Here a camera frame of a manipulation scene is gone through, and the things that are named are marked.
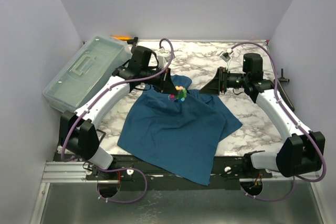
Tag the aluminium rail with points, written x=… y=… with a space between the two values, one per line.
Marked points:
x=74 y=172

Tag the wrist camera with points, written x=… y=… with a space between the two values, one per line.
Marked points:
x=226 y=56
x=163 y=59

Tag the blue t-shirt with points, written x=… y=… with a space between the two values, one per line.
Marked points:
x=179 y=137

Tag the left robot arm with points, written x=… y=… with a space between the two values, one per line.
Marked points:
x=77 y=132

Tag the colourful plush flower brooch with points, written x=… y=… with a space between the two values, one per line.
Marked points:
x=180 y=96

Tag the orange tool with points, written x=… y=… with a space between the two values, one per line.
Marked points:
x=121 y=37

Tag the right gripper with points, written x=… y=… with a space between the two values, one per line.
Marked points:
x=223 y=80

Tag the clear plastic storage box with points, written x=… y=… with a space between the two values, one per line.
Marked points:
x=86 y=73

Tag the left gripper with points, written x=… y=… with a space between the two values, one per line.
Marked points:
x=166 y=83

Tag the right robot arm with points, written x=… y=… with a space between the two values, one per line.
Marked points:
x=302 y=149

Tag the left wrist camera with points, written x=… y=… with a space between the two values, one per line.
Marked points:
x=163 y=59

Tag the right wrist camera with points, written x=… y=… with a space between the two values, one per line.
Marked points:
x=226 y=56

